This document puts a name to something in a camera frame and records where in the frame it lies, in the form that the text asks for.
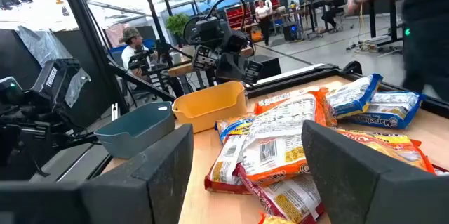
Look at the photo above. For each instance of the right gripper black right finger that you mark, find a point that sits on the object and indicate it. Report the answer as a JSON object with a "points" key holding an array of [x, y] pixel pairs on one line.
{"points": [[368, 196]]}

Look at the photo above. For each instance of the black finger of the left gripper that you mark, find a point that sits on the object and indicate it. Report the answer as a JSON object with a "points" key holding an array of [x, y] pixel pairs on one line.
{"points": [[201, 58], [253, 73]]}

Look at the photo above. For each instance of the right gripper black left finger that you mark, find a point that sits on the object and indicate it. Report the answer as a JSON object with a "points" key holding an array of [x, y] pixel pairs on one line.
{"points": [[147, 196]]}

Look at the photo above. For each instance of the orange Maruchan ramen pack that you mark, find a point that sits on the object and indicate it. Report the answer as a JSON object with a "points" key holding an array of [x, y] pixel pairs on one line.
{"points": [[271, 220], [277, 139], [393, 143], [270, 102]]}

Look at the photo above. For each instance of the black background robot arm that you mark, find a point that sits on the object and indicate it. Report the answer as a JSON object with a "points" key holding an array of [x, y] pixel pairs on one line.
{"points": [[140, 60]]}

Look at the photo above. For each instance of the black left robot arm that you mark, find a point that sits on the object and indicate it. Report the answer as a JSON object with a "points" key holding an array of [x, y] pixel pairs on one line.
{"points": [[207, 29]]}

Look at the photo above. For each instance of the black box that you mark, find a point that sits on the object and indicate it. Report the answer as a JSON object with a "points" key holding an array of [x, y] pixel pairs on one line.
{"points": [[270, 67]]}

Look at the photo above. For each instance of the black stand pole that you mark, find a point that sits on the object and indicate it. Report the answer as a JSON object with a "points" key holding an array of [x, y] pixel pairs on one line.
{"points": [[163, 50]]}

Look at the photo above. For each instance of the green bushy plant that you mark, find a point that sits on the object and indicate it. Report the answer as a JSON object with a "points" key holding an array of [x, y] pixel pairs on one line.
{"points": [[177, 24]]}

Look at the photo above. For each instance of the red storage shelf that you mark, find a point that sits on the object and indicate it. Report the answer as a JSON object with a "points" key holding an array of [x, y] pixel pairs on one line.
{"points": [[238, 15]]}

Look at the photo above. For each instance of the black computer tower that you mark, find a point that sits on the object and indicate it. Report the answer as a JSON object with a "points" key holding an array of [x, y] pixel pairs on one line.
{"points": [[289, 32]]}

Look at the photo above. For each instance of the floor power strip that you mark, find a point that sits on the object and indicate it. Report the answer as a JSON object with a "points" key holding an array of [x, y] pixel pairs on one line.
{"points": [[366, 46]]}

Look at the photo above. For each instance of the person's hand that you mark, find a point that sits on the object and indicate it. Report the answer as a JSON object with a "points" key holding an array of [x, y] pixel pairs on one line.
{"points": [[352, 6]]}

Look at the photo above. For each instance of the black desk leg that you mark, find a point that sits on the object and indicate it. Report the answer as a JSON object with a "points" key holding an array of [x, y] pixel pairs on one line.
{"points": [[393, 17]]}

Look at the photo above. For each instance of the grey plastic sheet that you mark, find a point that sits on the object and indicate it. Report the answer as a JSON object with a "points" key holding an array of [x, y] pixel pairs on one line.
{"points": [[38, 46]]}

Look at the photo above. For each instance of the black partition panel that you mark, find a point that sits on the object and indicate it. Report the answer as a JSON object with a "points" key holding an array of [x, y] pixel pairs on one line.
{"points": [[10, 55]]}

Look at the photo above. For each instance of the black aluminium rig frame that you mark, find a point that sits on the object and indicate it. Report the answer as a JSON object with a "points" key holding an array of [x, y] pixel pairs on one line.
{"points": [[88, 31]]}

